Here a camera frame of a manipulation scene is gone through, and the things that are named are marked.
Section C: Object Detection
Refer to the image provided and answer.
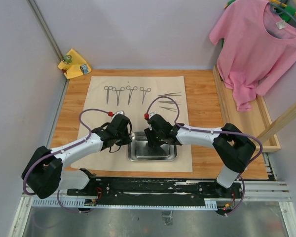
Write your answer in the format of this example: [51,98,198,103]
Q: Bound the stainless steel tray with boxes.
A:
[128,131,177,162]

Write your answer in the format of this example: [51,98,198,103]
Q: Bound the steel surgical forceps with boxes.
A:
[158,92,182,97]

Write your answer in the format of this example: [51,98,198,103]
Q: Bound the beige cloth wrap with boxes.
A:
[71,76,192,172]

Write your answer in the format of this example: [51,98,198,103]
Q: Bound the long steel hemostat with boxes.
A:
[140,87,151,104]

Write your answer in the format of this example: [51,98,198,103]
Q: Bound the steel surgical scissors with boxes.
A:
[104,85,115,104]

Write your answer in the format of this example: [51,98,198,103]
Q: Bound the steel hemostat clamp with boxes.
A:
[126,85,138,105]

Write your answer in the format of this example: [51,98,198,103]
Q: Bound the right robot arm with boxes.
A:
[144,113,256,198]

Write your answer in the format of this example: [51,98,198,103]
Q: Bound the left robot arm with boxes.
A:
[21,112,131,199]

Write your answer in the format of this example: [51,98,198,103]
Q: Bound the yellow printed cloth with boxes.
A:
[58,48,92,79]

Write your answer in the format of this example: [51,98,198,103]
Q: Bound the pink t-shirt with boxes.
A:
[209,0,296,112]

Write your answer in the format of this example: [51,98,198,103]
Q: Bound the wooden pole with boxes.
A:
[258,102,296,144]

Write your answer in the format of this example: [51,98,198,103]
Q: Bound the green clothes hanger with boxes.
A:
[268,0,296,24]

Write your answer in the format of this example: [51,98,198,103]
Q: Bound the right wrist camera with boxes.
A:
[144,112,155,120]

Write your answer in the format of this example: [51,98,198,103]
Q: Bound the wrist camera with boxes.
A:
[108,111,125,118]
[144,112,155,120]

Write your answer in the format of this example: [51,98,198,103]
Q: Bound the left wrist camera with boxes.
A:
[108,111,125,118]

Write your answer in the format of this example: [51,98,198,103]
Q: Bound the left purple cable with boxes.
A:
[22,108,114,214]

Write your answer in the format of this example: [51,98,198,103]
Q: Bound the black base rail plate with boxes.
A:
[67,177,243,207]

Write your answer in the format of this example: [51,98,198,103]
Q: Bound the wooden tray frame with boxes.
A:
[212,64,281,153]

